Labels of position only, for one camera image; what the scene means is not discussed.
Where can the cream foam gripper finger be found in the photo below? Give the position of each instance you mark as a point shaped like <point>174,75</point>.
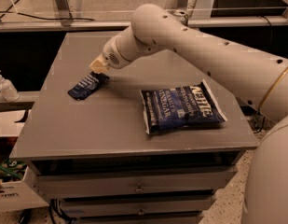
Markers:
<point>99,65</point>

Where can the blue rxbar blueberry bar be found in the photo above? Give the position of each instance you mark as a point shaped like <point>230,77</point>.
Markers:
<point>87,86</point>

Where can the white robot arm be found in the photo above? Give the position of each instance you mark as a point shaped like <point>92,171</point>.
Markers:
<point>251,74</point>

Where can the white pump bottle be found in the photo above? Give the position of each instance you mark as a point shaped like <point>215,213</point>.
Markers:
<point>8,90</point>

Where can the grey drawer cabinet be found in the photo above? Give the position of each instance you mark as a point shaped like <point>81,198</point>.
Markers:
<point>96,158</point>

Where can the silver soda can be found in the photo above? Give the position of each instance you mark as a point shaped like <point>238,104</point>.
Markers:
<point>181,16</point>

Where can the blue kettle chips bag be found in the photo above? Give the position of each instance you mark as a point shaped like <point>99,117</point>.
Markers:
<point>176,108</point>

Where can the white cardboard box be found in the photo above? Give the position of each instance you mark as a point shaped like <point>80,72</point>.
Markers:
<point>18,184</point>

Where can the grey metal rail frame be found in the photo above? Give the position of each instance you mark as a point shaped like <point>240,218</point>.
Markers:
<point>43,26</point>

